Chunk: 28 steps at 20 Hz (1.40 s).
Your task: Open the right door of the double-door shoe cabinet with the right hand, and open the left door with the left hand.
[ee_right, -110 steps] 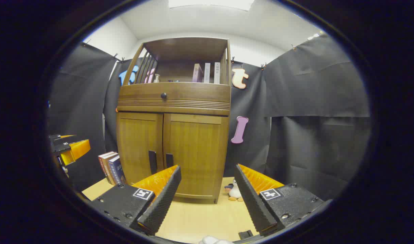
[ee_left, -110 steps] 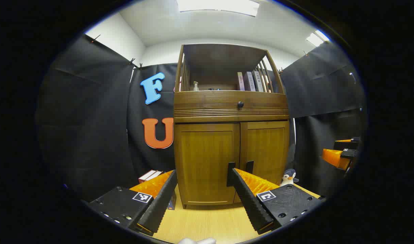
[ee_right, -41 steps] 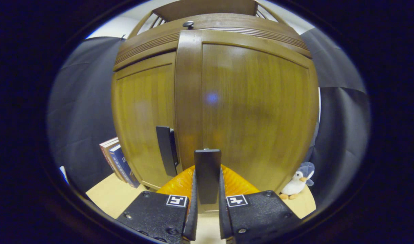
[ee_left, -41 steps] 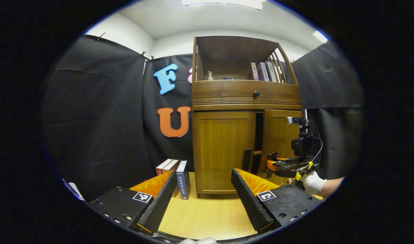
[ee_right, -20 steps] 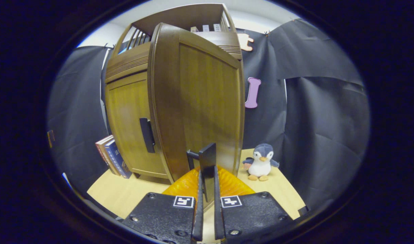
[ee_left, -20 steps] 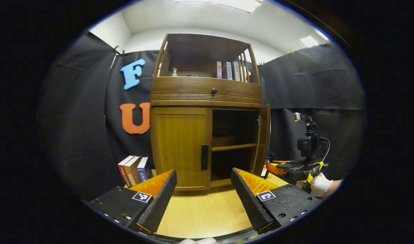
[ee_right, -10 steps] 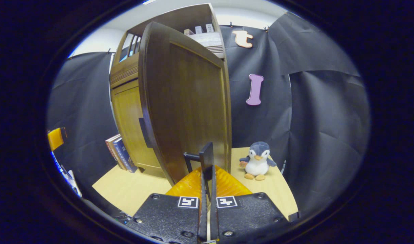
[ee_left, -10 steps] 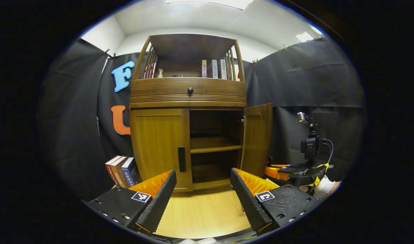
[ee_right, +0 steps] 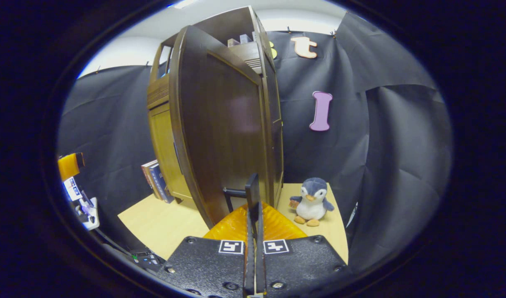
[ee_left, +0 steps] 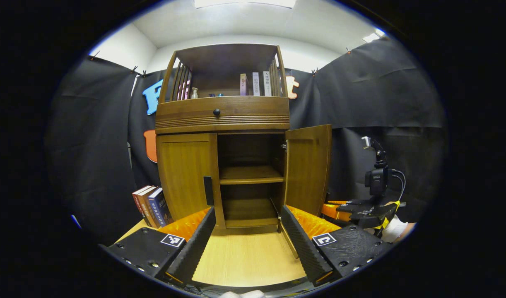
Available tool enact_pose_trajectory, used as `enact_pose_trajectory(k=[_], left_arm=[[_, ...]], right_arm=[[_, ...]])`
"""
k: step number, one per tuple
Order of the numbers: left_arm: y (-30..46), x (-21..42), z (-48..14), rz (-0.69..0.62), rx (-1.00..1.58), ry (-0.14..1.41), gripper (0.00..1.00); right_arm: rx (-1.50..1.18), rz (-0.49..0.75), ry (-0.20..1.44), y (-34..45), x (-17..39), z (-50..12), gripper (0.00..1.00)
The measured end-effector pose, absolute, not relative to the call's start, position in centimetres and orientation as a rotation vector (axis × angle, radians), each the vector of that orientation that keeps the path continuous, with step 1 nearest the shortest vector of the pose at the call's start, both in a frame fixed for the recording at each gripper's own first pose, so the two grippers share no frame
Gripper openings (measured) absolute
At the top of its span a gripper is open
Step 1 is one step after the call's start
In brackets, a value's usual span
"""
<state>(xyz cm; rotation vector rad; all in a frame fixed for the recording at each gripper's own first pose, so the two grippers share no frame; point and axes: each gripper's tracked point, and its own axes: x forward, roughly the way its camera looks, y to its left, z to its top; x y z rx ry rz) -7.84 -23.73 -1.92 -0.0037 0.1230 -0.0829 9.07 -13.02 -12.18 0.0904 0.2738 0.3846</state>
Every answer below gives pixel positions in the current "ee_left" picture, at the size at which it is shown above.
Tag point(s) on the pink book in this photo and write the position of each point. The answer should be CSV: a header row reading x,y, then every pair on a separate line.
x,y
244,85

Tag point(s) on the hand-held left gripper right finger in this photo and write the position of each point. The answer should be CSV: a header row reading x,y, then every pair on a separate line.
x,y
304,252

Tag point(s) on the wooden double-door shoe cabinet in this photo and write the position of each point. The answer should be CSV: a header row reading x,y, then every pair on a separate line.
x,y
224,121

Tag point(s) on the large ceiling light panel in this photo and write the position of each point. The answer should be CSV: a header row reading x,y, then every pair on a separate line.
x,y
244,3

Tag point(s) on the grey book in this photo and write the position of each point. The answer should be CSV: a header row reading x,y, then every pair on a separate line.
x,y
267,83

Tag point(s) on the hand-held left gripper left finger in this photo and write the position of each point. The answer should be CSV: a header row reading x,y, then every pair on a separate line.
x,y
193,252

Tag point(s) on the wooden shoe cabinet door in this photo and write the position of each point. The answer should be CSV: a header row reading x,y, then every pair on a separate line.
x,y
182,174
307,169

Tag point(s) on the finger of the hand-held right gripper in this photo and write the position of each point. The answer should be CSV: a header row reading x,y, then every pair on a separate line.
x,y
338,202
336,212

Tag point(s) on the brown cover book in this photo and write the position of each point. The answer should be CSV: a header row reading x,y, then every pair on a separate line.
x,y
147,207

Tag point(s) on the clear pump bottle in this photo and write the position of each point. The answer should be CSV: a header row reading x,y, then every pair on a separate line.
x,y
194,94

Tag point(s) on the small ceiling light panel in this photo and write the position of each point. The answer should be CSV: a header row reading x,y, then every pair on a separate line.
x,y
372,37

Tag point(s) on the black backdrop cloth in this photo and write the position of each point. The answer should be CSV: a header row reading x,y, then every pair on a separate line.
x,y
381,95

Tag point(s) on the red cover book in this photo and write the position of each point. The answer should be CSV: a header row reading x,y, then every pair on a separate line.
x,y
138,203

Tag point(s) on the dark blue cover book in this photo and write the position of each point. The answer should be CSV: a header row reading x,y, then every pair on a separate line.
x,y
161,207

